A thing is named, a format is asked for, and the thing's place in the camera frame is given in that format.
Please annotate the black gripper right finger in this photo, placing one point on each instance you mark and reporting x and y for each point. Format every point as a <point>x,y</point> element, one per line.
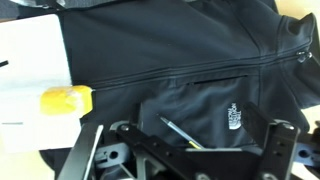
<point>278,146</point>

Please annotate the white flat board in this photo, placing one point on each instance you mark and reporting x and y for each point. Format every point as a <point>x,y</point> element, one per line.
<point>30,50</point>

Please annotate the slim metal pen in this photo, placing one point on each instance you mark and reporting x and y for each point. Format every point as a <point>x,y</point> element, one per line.
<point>176,130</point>

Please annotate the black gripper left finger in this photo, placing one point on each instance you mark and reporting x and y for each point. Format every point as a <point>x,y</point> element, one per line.
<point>156,145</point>

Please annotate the metal zipper pull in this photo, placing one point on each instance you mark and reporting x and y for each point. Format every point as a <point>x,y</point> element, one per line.
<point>302,56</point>

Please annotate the white roll with yellow end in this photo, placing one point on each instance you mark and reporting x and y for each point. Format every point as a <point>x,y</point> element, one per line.
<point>66,100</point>

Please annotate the black zip jersey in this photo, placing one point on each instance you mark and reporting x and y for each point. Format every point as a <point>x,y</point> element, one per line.
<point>166,40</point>

